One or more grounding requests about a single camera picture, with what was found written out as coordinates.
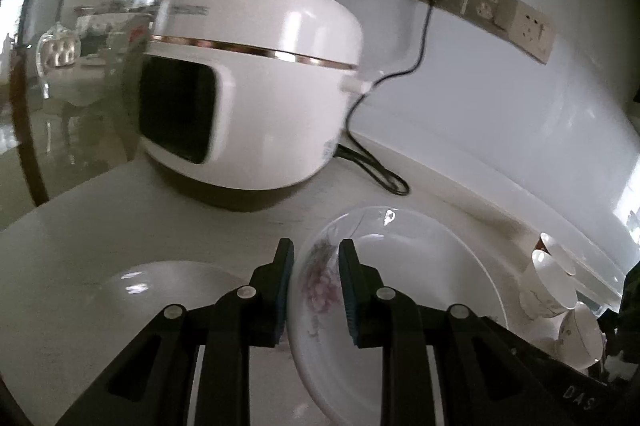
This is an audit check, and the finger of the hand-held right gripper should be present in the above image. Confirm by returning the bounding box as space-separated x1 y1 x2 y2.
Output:
597 258 640 357

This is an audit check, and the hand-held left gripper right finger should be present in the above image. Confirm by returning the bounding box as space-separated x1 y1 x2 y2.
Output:
338 238 571 426

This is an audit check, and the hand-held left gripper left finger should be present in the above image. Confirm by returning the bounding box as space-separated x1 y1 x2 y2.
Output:
54 238 297 426

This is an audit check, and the white bowl grey floral print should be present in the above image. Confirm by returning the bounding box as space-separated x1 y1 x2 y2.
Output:
554 306 606 371

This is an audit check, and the large white plate pink flower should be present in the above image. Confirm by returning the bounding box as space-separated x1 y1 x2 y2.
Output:
286 205 510 426

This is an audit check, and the white bowl red band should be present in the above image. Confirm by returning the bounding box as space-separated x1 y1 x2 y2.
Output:
539 232 580 277

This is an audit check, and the white ceramic bowl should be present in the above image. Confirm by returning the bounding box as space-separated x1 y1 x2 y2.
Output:
519 250 576 319

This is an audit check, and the white rice cooker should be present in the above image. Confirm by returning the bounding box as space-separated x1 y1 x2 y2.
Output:
135 0 376 213

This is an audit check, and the black power cable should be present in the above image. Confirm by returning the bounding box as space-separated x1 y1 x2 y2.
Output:
334 0 442 197

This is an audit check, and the wall socket panel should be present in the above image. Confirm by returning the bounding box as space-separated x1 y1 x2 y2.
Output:
413 0 557 65

